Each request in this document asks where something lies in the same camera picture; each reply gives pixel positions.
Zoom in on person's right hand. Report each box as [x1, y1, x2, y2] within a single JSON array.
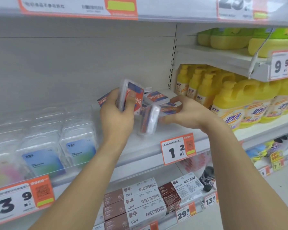
[[158, 94, 222, 136]]

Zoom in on person's left hand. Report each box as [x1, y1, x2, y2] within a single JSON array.
[[100, 88, 137, 148]]

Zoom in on red label small box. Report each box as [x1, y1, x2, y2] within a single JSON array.
[[137, 104, 161, 137], [117, 79, 145, 115]]

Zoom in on pile of red small boxes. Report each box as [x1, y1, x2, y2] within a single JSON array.
[[97, 89, 183, 116]]

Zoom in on pile of teal small boxes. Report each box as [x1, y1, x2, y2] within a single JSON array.
[[21, 105, 98, 179]]

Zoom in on person's right forearm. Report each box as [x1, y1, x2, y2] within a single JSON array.
[[201, 118, 288, 230]]

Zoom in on person's left forearm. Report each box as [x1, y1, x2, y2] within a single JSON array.
[[30, 139, 129, 230]]

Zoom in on row of yellow detergent bottles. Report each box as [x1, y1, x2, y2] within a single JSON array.
[[175, 64, 288, 132]]

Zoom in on black bottle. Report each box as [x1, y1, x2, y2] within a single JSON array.
[[199, 166, 216, 192]]

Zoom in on row of small toiletry bottles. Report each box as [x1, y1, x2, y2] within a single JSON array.
[[246, 135, 288, 165]]

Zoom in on row of yellow green tubs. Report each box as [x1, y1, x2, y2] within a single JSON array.
[[197, 27, 288, 58]]

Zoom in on stack of maroon toothpaste boxes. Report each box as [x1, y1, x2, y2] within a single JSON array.
[[103, 173, 204, 230]]

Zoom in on yellow red promo tag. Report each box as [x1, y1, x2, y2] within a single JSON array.
[[270, 150, 285, 172]]

